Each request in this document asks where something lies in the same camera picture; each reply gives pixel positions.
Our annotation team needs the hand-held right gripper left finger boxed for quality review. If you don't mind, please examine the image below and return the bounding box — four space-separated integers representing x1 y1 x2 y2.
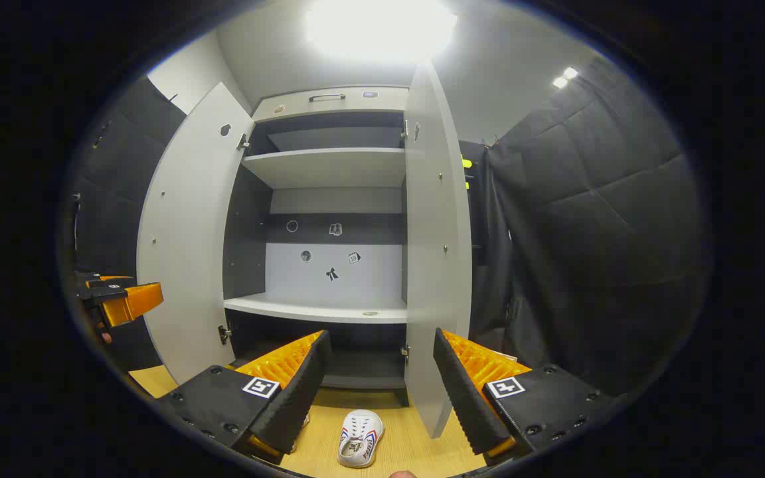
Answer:
153 330 332 465

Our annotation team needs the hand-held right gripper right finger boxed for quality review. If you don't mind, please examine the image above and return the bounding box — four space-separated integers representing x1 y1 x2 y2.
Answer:
433 329 616 465

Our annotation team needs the grey cabinet shelf board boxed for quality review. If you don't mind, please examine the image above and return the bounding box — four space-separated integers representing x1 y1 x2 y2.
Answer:
224 292 408 325
243 147 406 189

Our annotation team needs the large ceiling light panel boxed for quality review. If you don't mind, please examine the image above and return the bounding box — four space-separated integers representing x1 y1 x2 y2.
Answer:
303 0 460 64

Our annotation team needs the grey shoe cabinet door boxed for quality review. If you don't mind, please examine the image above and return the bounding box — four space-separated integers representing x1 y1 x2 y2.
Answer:
137 82 254 386
404 63 473 439

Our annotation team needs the grey shoe cabinet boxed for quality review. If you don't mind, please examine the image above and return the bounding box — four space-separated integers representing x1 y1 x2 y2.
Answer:
137 63 473 439

